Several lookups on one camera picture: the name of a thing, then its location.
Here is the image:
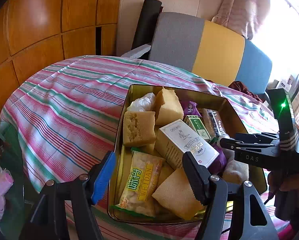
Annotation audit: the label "wooden wardrobe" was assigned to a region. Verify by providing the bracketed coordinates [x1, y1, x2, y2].
[0, 0, 124, 123]

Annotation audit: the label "gold metal tin box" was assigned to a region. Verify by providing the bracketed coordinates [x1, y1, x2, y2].
[107, 84, 268, 225]

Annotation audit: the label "clear cracker packet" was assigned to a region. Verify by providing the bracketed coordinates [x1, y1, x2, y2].
[199, 108, 230, 140]

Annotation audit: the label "white plastic bag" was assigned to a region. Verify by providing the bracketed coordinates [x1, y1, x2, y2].
[127, 92, 157, 112]

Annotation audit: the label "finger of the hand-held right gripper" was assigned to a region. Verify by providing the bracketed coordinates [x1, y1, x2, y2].
[219, 137, 281, 162]
[235, 132, 281, 145]

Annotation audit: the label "purple snack packet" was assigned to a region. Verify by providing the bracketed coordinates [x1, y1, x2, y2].
[180, 100, 202, 118]
[209, 144, 227, 177]

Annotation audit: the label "small green box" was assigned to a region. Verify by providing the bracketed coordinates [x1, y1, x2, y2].
[184, 115, 212, 142]

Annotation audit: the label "yellow snack packet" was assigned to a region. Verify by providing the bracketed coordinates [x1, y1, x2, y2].
[115, 151, 166, 217]

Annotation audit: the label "black rolled mat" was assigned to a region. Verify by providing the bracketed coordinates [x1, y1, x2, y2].
[132, 0, 163, 52]

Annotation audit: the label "white cardboard box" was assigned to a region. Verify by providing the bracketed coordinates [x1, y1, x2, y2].
[274, 75, 293, 90]

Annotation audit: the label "grey yellow blue chair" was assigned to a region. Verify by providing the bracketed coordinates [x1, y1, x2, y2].
[148, 12, 273, 98]

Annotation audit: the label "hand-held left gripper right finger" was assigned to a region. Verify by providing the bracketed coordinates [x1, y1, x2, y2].
[182, 151, 275, 240]

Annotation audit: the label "pink patterned curtain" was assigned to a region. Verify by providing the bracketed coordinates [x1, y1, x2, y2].
[211, 0, 272, 40]

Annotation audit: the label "dark red cloth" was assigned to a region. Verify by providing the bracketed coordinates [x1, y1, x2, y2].
[228, 81, 263, 103]

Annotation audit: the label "pink green striped cloth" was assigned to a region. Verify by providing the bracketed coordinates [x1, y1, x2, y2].
[0, 56, 290, 240]

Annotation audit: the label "cream cardboard box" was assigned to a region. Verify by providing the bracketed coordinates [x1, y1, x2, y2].
[154, 119, 220, 170]

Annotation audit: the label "person's right hand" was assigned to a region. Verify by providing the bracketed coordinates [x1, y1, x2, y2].
[268, 171, 299, 193]

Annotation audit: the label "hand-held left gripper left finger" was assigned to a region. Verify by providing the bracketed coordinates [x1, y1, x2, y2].
[19, 151, 117, 240]

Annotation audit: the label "pink hair rollers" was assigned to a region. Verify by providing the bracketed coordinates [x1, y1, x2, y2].
[0, 167, 14, 196]

